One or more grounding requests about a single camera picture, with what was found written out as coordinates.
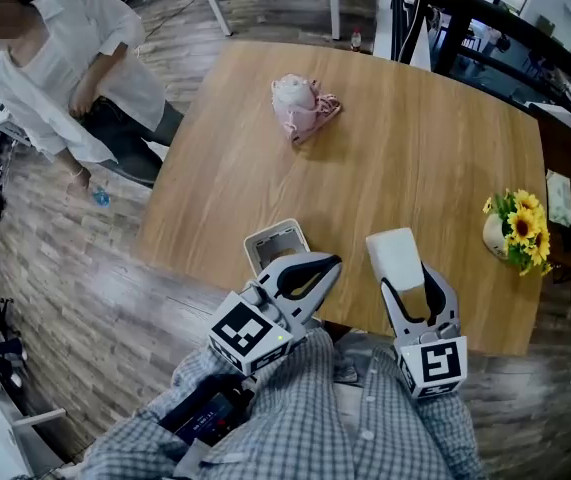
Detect person's blue jeans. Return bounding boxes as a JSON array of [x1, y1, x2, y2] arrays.
[[331, 329, 397, 385]]

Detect black metal railing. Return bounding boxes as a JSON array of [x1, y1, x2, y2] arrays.
[[391, 0, 571, 155]]

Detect person's checked shirt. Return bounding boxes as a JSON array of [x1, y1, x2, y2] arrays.
[[77, 327, 487, 480]]

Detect sunflower bouquet in white pot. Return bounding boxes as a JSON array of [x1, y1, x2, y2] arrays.
[[481, 188, 555, 277]]

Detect pale green tissue packet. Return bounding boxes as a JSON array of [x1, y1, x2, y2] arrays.
[[545, 168, 571, 228]]

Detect wooden table with white legs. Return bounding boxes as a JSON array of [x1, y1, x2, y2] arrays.
[[131, 40, 550, 358]]

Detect black chest-mounted screen device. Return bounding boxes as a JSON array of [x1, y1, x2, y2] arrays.
[[156, 374, 257, 447]]

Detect pink drawstring bag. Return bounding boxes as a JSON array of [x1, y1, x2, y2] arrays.
[[270, 72, 344, 146]]

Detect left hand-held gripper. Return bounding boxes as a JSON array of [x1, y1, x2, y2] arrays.
[[207, 250, 343, 378]]

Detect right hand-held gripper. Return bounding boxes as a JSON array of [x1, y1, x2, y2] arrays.
[[379, 262, 469, 400]]

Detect dark wooden desk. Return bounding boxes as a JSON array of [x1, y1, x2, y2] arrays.
[[527, 101, 571, 320]]

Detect white-framed table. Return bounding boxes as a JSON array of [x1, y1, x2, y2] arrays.
[[193, 0, 357, 42]]

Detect small blue object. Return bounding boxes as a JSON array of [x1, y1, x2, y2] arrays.
[[89, 185, 113, 210]]

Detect white square tray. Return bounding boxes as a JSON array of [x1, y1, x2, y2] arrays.
[[242, 218, 312, 280]]

